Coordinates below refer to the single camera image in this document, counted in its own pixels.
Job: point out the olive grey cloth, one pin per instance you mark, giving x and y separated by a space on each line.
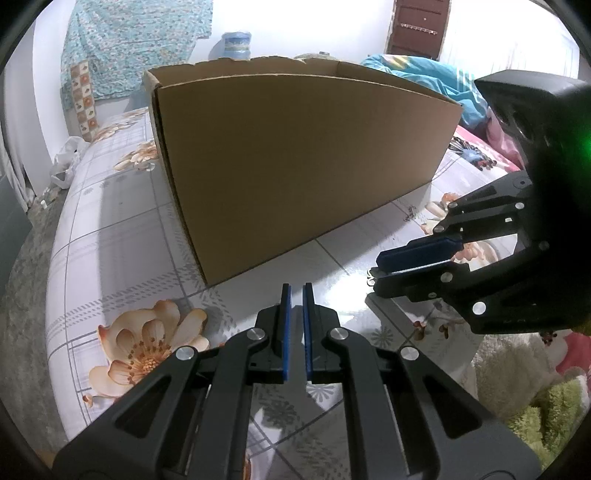
314 56

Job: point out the teal patterned hanging cloth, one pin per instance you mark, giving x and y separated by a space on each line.
138 41

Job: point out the brown cardboard box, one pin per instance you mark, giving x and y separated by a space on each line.
300 175

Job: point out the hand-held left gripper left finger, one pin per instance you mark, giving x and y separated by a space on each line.
286 332

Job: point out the blue water jug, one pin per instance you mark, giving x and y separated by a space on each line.
236 46

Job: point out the pink floral blanket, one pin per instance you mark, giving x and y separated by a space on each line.
475 154

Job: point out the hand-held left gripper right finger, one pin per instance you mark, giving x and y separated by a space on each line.
308 337

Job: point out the light pink cloth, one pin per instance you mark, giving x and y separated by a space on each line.
505 138

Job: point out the brown wooden door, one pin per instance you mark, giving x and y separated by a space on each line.
418 27

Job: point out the blue printed blanket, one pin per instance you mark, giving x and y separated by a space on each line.
438 78

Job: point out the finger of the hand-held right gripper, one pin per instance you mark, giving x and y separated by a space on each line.
415 254
429 284

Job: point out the white plastic bag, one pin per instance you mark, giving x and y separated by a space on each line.
69 161

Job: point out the green fluffy mat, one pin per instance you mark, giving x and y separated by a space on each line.
545 415

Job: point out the orange checkered cloth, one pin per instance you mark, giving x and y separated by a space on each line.
85 101

